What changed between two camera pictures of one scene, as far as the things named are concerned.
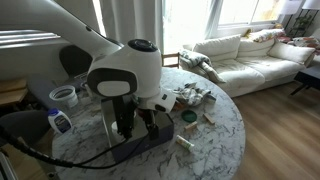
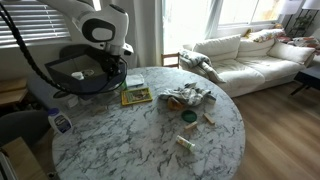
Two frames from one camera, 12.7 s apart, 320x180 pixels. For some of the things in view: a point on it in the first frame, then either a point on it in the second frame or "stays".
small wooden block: x=192 y=125 stays
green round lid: x=189 y=116 stays
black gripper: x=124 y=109 to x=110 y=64
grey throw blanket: x=200 y=63 stays
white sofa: x=248 y=64 stays
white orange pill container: x=114 y=127 to x=78 y=75
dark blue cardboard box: x=140 y=138 to x=86 y=72
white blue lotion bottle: x=59 y=121 stays
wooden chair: x=170 y=56 stays
